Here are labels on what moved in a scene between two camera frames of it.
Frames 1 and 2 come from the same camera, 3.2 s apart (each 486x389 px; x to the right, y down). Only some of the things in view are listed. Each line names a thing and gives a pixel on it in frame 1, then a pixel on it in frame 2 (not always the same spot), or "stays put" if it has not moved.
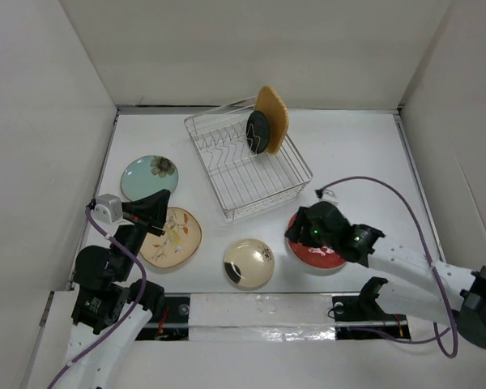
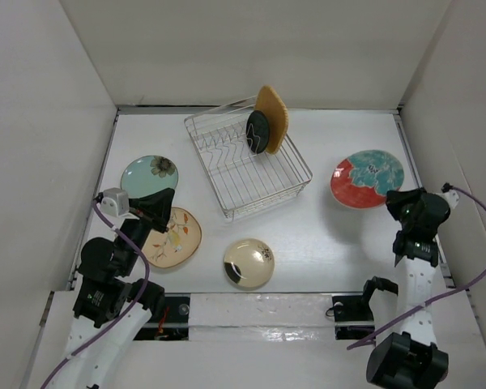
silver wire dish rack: x=246 y=183 stays put
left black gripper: x=151 y=208 stays put
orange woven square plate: x=268 y=101 stays put
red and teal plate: x=315 y=257 to x=364 y=179
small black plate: x=257 y=131 stays put
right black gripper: x=295 y=231 to x=394 y=198
